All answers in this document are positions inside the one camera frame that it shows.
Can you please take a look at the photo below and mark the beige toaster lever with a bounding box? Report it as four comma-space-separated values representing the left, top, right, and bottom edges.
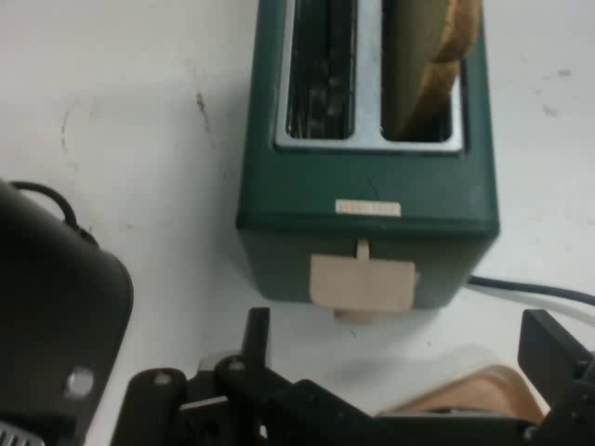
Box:
309, 238, 417, 325

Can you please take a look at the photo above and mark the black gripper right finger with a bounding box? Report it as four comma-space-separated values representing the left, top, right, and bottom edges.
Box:
516, 308, 595, 446

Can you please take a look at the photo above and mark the green two-slot toaster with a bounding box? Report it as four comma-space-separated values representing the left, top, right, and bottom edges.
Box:
235, 0, 501, 313

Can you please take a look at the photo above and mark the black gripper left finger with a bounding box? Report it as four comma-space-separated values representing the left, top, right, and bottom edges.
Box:
111, 307, 298, 446

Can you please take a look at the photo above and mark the brown toast slice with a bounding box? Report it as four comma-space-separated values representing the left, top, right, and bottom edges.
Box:
387, 0, 483, 142

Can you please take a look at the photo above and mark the thin black cable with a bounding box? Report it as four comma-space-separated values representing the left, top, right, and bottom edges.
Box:
11, 181, 99, 243

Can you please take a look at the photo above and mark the black power cable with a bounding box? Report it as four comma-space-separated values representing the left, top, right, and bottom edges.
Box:
467, 274, 595, 308

